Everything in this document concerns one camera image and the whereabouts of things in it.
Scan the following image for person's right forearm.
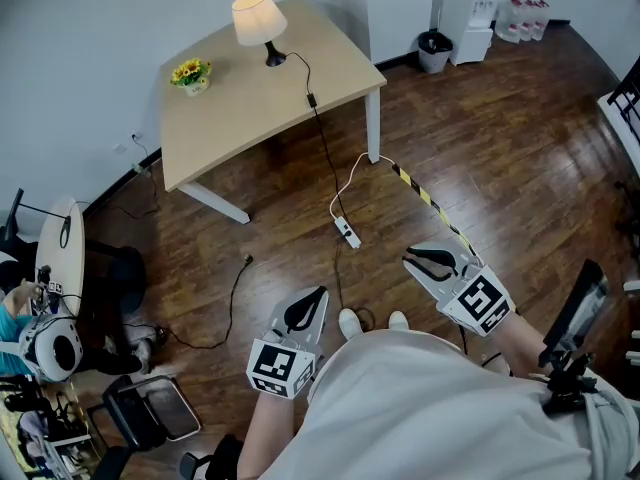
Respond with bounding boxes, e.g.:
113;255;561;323
485;309;552;380

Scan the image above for black lamp cable with switch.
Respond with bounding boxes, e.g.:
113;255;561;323
283;51;352;237

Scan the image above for desk lamp with cream shade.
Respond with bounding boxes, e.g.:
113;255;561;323
231;0;289;68

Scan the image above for white water dispenser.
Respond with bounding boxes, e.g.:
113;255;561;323
438;0;502;67

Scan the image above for light wooden desk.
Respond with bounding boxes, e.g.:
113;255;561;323
158;0;389;226

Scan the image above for yellow black striped cable cover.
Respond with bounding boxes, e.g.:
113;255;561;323
391;163;482;260

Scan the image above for white power strip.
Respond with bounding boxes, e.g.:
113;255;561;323
333;216;363;250

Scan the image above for black office chair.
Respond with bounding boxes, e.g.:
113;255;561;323
87;374;203;453

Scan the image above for potted yellow sunflowers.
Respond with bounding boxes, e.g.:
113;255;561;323
170;57;214;98

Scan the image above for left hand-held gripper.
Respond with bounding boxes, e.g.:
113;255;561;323
245;285;331;400

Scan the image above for round light wooden table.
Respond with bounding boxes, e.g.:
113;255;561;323
35;195;87;320

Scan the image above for person's left forearm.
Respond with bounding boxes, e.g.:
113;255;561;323
238;391;314;480

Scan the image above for black flat device on mount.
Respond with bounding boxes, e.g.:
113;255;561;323
538;259;610;415

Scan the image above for black cable from power strip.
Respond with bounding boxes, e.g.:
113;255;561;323
333;240;375;330

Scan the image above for black monitor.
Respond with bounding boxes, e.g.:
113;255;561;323
0;186;26;245

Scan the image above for black floor cable with plug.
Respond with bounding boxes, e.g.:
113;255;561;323
158;252;255;350

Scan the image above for person's white garment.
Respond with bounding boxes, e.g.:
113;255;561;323
238;327;640;480

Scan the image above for black bag under table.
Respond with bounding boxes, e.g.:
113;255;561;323
81;241;149;320

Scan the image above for person's white left shoe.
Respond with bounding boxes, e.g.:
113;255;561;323
338;308;363;341

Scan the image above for grey trash bin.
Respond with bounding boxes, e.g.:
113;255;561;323
417;29;455;75

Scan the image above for black stair railing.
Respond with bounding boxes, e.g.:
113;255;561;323
606;54;640;150

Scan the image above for white round helmet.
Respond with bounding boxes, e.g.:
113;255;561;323
18;314;82;383

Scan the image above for black chair with armrest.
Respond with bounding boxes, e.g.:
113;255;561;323
178;434;246;480

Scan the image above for white power strip cable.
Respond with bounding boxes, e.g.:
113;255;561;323
329;152;397;219

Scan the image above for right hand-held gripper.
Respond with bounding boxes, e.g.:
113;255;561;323
401;241;517;339

